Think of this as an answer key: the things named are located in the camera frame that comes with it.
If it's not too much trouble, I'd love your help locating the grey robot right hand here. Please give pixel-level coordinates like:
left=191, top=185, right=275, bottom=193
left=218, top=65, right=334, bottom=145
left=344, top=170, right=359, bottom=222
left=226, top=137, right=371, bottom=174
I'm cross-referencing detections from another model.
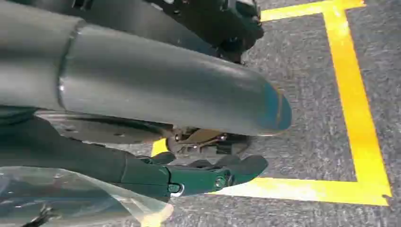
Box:
left=0, top=0, right=293, bottom=202

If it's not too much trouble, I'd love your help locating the robot foot metal plate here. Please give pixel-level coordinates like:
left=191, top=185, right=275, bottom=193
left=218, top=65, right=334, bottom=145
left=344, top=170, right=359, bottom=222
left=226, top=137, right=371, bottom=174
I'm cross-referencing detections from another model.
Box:
left=35, top=109, right=252, bottom=158

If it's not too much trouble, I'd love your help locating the ribbed grey right arm sleeve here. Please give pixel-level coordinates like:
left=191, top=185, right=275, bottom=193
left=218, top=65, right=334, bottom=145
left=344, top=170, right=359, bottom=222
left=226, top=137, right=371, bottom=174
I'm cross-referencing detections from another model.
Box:
left=0, top=106, right=38, bottom=127

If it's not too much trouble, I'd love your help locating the yellow floor tape frame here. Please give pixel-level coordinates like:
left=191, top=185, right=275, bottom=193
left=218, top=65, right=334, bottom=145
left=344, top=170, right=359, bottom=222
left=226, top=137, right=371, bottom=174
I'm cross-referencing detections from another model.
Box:
left=150, top=0, right=393, bottom=207

